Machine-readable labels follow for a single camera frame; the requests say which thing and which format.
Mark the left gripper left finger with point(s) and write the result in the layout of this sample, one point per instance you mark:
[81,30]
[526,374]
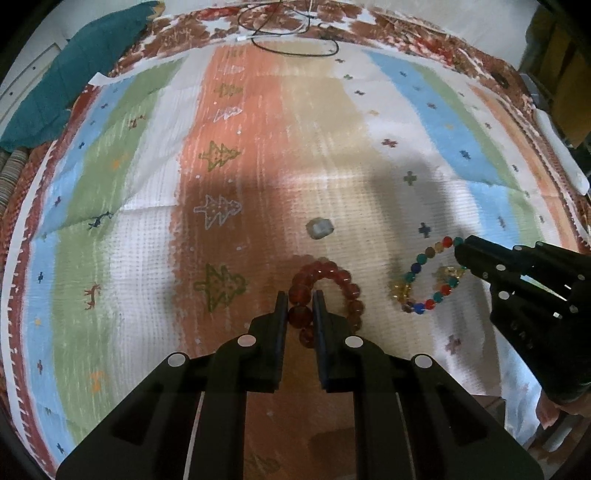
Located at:
[186,419]

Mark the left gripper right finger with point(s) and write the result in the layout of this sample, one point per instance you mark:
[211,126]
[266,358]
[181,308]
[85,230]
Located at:
[412,419]

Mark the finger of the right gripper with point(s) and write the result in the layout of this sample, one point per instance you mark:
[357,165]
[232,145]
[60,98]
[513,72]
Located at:
[545,263]
[529,301]

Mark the white rolled cloth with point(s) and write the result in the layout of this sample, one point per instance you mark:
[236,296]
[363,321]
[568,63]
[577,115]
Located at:
[573,172]

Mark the small black object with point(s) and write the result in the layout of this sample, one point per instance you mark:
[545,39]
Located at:
[500,79]

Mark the yellow hanging cloth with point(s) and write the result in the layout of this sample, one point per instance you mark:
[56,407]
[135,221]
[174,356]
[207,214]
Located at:
[558,60]

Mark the small grey stone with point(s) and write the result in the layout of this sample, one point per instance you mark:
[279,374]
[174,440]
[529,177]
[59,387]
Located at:
[319,228]

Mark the red floral blanket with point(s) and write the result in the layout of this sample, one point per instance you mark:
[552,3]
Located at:
[323,23]

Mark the teal pillow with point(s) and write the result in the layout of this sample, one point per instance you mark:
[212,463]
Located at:
[45,111]

